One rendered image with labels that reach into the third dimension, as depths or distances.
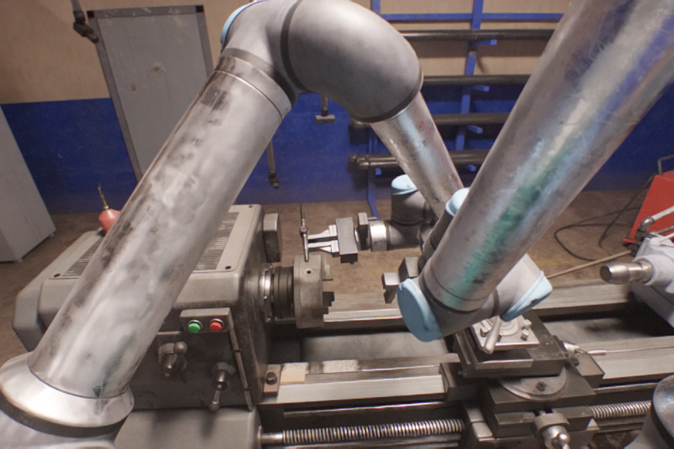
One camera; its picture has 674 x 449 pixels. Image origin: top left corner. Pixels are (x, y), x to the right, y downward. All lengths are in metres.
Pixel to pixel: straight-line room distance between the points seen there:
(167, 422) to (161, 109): 3.48
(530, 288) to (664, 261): 1.18
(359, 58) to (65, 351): 0.46
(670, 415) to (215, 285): 0.88
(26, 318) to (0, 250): 3.31
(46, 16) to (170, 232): 4.38
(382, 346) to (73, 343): 1.27
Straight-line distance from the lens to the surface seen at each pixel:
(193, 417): 1.34
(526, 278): 0.59
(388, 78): 0.45
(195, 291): 1.00
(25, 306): 1.28
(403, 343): 1.59
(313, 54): 0.45
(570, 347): 1.34
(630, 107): 0.31
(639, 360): 1.70
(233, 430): 1.30
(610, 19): 0.29
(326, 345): 1.57
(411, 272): 0.75
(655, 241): 1.78
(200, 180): 0.44
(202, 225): 0.45
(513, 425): 1.30
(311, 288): 1.14
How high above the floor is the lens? 1.90
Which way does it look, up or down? 29 degrees down
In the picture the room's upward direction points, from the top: 2 degrees counter-clockwise
